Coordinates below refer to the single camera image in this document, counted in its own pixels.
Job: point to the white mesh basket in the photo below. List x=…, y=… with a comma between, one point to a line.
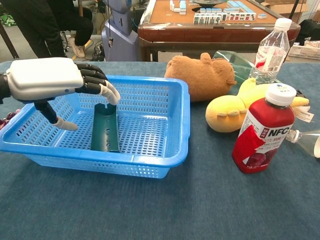
x=303, y=51

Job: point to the blue-backed mahjong tile stack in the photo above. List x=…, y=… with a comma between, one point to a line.
x=235, y=6
x=210, y=10
x=178, y=7

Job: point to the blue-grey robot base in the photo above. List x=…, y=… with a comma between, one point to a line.
x=120, y=47

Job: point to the clear water bottle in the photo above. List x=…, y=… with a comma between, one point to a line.
x=271, y=52

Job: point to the black bag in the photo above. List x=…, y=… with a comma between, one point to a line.
x=311, y=30

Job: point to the red NFC juice bottle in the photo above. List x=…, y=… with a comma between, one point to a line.
x=260, y=120

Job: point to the brown capybara plush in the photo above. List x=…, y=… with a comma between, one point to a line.
x=200, y=77

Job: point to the yellow duck plush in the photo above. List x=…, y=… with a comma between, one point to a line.
x=225, y=112

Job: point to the brown mahjong table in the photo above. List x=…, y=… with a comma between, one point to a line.
x=200, y=35

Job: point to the blue plastic mesh basket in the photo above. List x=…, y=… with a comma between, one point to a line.
x=75, y=152

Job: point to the mahjong tile row red print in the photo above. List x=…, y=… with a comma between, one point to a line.
x=242, y=17

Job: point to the blue table cloth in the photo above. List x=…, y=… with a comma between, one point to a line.
x=100, y=205

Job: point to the person in black trousers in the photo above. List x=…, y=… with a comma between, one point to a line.
x=80, y=25
x=37, y=30

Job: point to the green spray bottle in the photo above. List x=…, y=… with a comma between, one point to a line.
x=235, y=60

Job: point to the mahjong tile row green print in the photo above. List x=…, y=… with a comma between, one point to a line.
x=207, y=18

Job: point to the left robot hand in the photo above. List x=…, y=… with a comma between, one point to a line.
x=42, y=77

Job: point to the purple grape bunch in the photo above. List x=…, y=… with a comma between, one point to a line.
x=11, y=116

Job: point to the dark bowl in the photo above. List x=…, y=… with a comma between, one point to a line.
x=207, y=2

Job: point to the single blue-backed mahjong tile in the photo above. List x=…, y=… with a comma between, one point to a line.
x=262, y=16

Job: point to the green bag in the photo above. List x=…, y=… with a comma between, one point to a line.
x=7, y=20

